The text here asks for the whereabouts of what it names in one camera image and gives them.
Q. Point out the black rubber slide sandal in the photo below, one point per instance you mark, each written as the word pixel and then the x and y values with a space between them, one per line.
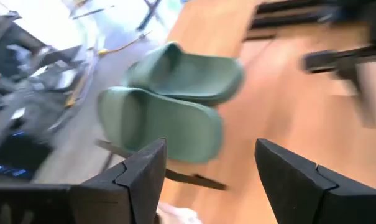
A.
pixel 330 60

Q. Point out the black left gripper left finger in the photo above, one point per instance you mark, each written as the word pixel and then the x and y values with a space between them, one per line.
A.
pixel 138 186

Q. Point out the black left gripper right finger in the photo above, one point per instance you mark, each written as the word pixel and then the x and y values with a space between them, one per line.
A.
pixel 299 193

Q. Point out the white hexagonal plant pot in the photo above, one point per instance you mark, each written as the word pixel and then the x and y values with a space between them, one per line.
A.
pixel 178 216

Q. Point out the wooden shelf with black frame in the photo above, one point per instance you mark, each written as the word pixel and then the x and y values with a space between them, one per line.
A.
pixel 206 25

